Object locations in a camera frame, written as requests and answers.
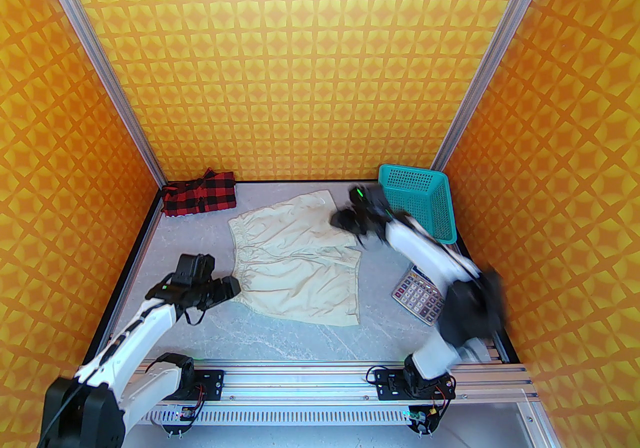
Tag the beige shorts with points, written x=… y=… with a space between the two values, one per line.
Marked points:
x=295 y=261

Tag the red black plaid shirt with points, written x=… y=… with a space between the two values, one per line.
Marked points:
x=200 y=193

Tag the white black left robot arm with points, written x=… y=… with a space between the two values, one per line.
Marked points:
x=130 y=336

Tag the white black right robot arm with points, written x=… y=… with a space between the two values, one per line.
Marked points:
x=430 y=256

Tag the teal plastic laundry basket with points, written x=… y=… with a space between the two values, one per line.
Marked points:
x=425 y=195

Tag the grey desk calculator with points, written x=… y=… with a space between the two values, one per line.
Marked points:
x=417 y=296

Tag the aluminium left table side rail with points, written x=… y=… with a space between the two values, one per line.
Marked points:
x=136 y=256

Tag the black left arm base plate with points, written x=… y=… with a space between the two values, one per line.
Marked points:
x=212 y=382

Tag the aluminium front mounting rail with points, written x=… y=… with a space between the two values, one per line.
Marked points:
x=300 y=378

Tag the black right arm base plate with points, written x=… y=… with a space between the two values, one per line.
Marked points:
x=385 y=381

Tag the aluminium right frame post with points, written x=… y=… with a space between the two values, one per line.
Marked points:
x=492 y=55

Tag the aluminium frame post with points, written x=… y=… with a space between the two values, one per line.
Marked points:
x=97 y=55
x=492 y=55

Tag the aluminium left frame post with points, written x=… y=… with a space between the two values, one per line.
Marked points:
x=97 y=55

